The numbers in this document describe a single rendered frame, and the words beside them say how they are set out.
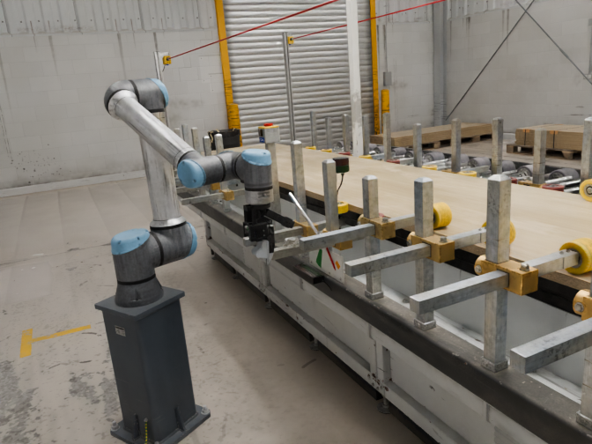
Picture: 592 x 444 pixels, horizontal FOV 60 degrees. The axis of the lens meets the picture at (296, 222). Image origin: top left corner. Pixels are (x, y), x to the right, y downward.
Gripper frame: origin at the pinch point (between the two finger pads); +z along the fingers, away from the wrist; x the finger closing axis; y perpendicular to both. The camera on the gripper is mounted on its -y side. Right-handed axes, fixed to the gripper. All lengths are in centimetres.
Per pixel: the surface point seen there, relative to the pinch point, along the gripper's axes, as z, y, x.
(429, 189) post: -28, -27, 47
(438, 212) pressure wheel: -15, -47, 28
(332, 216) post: -10.9, -25.9, -2.5
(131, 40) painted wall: -148, -85, -775
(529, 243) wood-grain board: -9, -58, 53
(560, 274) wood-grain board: -9, -46, 73
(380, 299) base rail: 11.7, -27.7, 23.9
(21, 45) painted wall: -141, 80, -775
